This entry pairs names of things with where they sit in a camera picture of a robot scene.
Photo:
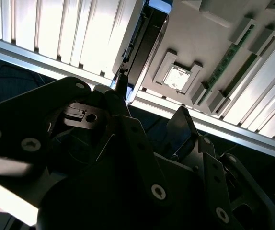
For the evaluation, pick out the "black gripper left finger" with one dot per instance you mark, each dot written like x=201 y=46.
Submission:
x=20 y=124

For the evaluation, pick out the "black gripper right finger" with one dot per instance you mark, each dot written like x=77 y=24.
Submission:
x=214 y=172

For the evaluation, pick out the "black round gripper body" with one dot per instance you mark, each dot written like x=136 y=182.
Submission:
x=104 y=203

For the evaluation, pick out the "hard disk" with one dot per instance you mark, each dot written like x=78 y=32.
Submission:
x=149 y=48

